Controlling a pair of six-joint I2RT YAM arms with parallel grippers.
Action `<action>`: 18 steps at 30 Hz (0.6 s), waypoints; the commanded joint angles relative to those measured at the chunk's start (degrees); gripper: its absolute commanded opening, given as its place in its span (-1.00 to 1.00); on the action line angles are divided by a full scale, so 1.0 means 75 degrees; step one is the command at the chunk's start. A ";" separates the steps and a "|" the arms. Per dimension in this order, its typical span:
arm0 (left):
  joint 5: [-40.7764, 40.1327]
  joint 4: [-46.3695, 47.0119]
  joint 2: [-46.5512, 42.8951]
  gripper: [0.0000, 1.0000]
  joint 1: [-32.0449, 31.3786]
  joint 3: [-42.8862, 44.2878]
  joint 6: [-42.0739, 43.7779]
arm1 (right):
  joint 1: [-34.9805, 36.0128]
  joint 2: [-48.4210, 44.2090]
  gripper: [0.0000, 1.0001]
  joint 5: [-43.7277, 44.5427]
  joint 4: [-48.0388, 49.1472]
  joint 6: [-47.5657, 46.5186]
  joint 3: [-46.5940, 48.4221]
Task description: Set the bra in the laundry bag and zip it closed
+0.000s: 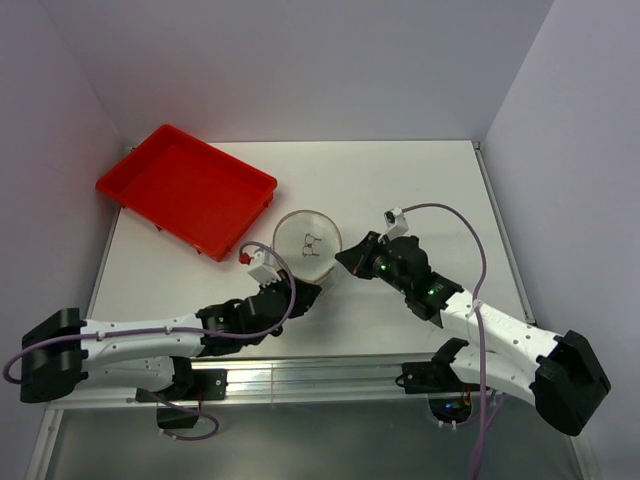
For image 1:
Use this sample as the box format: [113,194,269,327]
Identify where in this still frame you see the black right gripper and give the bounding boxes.
[336,230,411,295]

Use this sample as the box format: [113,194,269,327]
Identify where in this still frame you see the white mesh laundry bag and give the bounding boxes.
[272,209,343,285]

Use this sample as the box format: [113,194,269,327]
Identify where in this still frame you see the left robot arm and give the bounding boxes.
[2,241,323,404]

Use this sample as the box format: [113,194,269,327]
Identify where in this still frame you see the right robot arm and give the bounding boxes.
[359,232,611,436]

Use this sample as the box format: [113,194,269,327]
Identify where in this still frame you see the red plastic tray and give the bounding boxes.
[96,124,278,262]

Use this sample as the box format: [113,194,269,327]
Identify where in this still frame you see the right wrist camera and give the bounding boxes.
[378,207,409,244]

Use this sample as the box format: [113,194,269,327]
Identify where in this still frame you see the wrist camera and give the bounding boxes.
[378,207,409,244]
[239,248,281,287]

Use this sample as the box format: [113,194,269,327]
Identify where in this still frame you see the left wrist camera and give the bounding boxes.
[239,248,281,287]

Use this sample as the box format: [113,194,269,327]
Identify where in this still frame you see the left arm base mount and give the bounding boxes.
[135,356,228,403]

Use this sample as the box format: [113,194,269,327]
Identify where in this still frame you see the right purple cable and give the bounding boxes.
[399,202,506,480]

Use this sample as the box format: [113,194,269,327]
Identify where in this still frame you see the purple cable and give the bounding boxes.
[399,202,506,480]
[3,241,299,385]

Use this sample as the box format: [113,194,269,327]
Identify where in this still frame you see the aluminium mounting rail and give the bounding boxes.
[47,347,535,410]

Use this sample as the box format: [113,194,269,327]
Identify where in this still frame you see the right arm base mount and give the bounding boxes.
[394,338,480,394]

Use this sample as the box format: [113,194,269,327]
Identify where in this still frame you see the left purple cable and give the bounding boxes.
[3,241,299,385]

